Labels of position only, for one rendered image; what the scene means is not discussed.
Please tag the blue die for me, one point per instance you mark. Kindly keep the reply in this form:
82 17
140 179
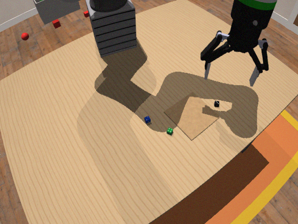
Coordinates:
147 119

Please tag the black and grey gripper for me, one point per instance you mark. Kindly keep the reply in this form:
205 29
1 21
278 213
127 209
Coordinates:
234 39

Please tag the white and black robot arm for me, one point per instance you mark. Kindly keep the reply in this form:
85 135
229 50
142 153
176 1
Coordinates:
251 14

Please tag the green die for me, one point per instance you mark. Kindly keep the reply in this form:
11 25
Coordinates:
169 131

